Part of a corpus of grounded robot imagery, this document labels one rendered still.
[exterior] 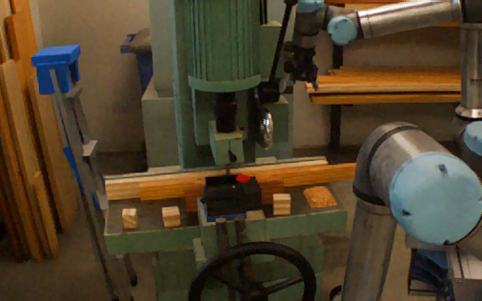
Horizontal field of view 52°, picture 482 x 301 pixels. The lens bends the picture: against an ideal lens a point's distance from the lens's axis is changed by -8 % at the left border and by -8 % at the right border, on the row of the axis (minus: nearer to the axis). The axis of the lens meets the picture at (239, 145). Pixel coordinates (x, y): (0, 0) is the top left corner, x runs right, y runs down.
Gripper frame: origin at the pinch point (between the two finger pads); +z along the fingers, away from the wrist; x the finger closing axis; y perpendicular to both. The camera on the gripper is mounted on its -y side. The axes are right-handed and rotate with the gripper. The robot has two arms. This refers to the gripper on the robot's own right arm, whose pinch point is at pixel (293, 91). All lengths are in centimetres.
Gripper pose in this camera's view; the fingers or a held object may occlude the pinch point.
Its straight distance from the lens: 172.8
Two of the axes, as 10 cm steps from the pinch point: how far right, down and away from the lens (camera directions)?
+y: 2.6, 6.6, -7.0
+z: -0.6, 7.4, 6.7
